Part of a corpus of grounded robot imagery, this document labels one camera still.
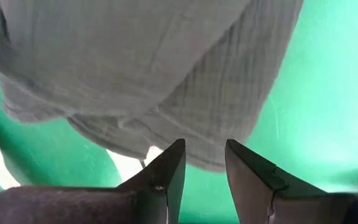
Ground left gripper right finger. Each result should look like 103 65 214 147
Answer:
224 138 358 224

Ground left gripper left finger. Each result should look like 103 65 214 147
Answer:
0 138 187 224

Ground dark green shirt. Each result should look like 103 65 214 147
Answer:
0 0 305 174

